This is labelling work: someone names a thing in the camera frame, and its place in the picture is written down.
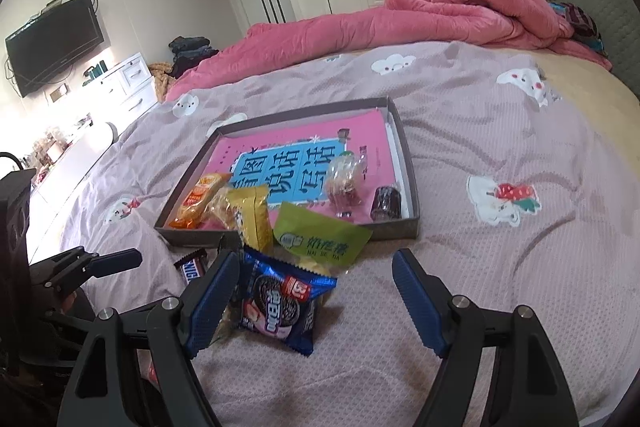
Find grey cardboard box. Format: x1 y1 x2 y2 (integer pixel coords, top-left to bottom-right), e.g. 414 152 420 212
154 96 420 249

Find pink picture book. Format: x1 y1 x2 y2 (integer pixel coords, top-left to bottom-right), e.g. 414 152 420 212
205 109 401 220

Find white desk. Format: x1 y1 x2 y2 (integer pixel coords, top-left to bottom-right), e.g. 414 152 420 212
27 142 116 258

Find yellow brown blanket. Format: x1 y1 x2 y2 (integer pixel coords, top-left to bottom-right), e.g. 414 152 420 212
147 63 176 102

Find dark chocolate cake packet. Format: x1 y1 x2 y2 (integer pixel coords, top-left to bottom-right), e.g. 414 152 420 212
370 184 403 223

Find pink quilt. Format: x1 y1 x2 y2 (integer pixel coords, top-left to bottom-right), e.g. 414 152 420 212
165 0 613 102

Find pile of dark clothes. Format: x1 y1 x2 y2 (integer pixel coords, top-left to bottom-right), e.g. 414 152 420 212
167 36 221 78

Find white dresser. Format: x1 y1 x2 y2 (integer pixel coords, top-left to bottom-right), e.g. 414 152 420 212
75 52 161 118

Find golden yellow snack packet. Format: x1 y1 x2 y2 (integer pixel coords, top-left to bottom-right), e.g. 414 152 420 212
207 184 275 253

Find orange yellow snack packet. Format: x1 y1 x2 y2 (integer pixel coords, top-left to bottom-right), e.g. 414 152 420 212
169 173 233 230

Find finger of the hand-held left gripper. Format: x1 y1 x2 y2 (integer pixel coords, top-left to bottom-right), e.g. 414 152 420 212
29 247 143 303
42 309 156 350

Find black wall television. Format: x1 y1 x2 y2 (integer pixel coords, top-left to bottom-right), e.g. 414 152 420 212
5 0 106 98

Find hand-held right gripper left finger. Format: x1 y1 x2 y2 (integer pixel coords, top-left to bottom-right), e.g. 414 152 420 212
59 249 242 427

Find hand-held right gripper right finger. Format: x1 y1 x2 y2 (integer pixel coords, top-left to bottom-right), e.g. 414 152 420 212
391 249 568 427

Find clear packet with brown sweets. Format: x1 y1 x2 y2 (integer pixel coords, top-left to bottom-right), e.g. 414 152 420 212
325 152 368 220

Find white chair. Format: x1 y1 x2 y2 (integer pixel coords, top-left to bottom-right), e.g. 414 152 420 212
65 122 120 168

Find blue cookie packet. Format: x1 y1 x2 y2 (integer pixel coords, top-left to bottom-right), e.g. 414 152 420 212
235 244 338 355

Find colourful striped clothes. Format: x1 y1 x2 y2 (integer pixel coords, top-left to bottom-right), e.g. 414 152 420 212
547 0 608 52

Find brown chocolate bar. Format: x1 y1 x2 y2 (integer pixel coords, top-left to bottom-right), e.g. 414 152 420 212
173 248 211 285

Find green cake packet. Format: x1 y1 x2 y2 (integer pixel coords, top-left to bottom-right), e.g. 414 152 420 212
272 201 375 275

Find purple printed bedsheet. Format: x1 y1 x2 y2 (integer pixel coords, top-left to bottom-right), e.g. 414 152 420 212
30 39 640 427

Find grey padded headboard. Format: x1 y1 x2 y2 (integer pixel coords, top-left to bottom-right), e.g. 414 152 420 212
524 0 640 102

